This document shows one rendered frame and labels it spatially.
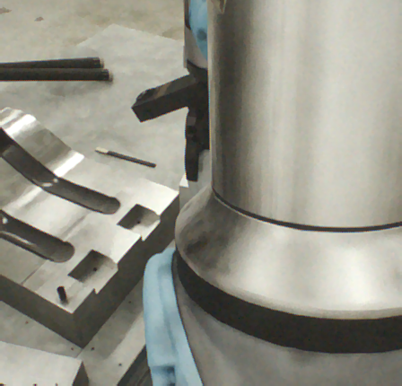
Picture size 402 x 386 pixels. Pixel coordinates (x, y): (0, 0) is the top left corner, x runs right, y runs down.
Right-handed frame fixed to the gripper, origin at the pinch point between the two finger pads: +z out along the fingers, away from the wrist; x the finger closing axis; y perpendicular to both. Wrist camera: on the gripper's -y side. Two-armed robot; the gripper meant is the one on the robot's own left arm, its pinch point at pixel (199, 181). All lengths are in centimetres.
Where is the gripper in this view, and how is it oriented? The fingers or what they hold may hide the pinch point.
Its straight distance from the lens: 70.0
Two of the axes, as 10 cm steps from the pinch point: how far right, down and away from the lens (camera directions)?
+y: 9.6, 1.9, -2.1
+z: 0.0, 7.4, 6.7
